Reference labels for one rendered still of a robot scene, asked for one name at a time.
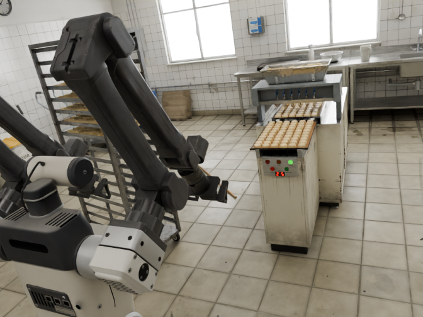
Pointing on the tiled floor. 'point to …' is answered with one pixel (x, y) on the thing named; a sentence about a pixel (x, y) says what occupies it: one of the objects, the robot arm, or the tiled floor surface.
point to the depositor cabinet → (327, 150)
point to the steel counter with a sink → (408, 55)
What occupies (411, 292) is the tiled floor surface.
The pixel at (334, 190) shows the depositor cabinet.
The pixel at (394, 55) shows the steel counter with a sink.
